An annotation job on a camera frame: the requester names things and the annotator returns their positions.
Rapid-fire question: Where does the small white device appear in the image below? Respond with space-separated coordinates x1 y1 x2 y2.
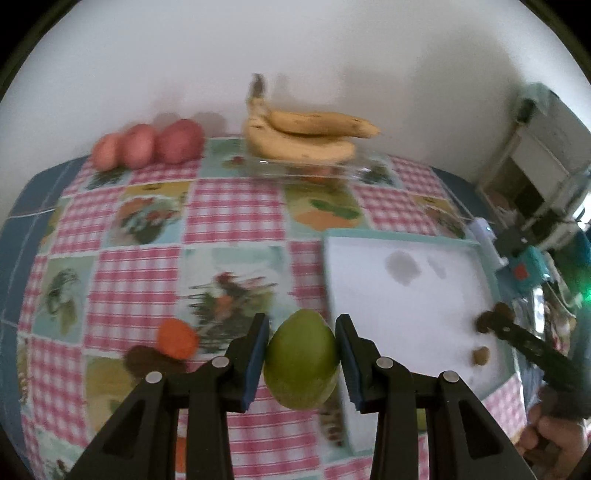
468 219 506 268

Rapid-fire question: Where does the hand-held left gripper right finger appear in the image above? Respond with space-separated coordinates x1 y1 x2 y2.
335 314 539 480

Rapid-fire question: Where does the pink checked printed tablecloth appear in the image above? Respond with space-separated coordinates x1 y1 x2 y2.
18 136 529 480

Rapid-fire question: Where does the blue lined tablecloth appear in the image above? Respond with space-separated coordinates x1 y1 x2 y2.
0 157 88 462

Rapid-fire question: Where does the bunch of yellow bananas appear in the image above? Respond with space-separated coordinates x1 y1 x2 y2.
243 74 356 163

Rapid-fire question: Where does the dark brown avocado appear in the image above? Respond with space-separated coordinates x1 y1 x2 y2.
475 302 514 334
124 345 188 377

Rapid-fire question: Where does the person's right hand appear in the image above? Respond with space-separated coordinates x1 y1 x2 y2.
515 401 591 480

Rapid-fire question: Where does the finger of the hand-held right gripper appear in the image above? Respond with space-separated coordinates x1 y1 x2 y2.
485 314 578 385

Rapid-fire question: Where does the red apple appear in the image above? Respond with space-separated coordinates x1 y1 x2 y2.
154 119 205 164
91 134 124 171
119 124 158 169

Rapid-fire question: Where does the clear plastic container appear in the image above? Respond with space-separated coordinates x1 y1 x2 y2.
245 152 370 185

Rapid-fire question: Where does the spotted yellow banana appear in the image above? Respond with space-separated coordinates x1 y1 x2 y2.
268 111 382 138

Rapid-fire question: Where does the dark grey device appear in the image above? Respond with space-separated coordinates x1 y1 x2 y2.
499 228 532 259

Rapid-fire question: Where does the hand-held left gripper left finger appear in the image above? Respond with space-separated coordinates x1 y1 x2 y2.
69 313 271 480

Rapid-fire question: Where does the white shelf unit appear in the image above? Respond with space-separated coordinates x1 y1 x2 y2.
475 83 591 222

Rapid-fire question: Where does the teal tray with white inside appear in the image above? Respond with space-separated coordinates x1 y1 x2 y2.
322 229 515 453

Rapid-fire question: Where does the teal device with red patch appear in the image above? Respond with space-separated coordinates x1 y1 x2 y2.
510 247 555 294

